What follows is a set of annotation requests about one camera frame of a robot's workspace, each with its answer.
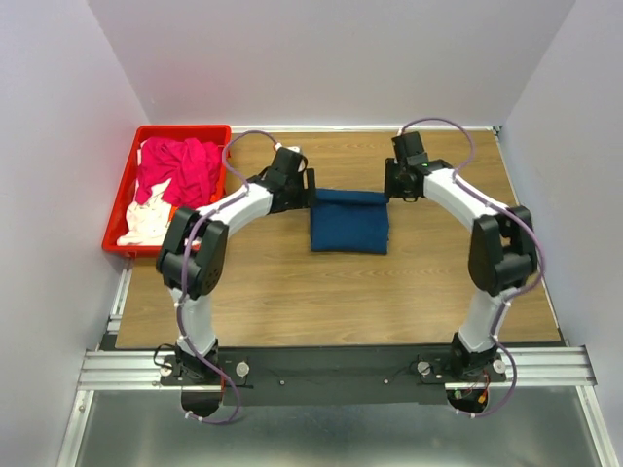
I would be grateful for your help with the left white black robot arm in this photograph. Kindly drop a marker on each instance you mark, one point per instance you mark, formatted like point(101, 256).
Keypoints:
point(192, 257)

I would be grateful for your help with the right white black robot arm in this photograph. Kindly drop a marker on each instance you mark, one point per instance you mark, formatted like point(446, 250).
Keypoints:
point(502, 250)

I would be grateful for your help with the red plastic bin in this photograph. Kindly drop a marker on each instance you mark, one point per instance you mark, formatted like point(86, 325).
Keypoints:
point(117, 224)

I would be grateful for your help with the magenta t shirt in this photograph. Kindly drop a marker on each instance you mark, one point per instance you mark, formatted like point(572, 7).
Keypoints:
point(172, 174)

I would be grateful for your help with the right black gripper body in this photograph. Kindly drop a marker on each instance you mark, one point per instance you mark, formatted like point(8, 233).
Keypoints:
point(393, 185)

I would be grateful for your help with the white t shirt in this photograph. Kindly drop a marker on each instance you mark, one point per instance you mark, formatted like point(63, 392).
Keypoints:
point(143, 224)

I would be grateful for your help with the aluminium frame rail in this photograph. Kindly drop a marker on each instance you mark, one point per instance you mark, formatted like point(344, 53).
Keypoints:
point(105, 369)

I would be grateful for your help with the blue printed t shirt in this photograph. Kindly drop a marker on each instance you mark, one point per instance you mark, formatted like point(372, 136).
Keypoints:
point(349, 221)

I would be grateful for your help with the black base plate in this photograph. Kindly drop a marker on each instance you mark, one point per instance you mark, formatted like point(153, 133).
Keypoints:
point(324, 375)

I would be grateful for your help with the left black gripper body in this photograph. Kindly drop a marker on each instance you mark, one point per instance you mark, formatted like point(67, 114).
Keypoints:
point(298, 197)

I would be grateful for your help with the orange t shirt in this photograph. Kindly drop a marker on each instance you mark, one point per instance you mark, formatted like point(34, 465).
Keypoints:
point(214, 197)

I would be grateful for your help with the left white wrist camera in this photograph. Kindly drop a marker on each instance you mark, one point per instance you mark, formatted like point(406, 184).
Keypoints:
point(280, 148)

